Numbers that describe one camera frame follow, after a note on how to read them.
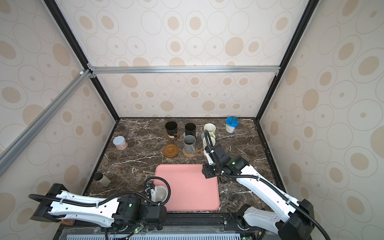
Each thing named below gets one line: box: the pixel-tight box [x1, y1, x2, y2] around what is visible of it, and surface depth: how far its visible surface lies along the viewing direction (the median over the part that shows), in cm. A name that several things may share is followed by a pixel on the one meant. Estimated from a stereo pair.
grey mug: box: [183, 135, 196, 155], surface depth 94 cm
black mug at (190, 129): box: [184, 122, 197, 140], surface depth 105 cm
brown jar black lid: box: [61, 219, 76, 226], surface depth 74 cm
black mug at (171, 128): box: [165, 121, 178, 139], surface depth 103 cm
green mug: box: [203, 123, 217, 139], surface depth 104 cm
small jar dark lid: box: [93, 172, 111, 187], surface depth 83 cm
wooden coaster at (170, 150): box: [163, 144, 179, 158], surface depth 102 cm
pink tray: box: [154, 164, 220, 211], surface depth 87 cm
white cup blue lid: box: [225, 116, 240, 134], surface depth 108 cm
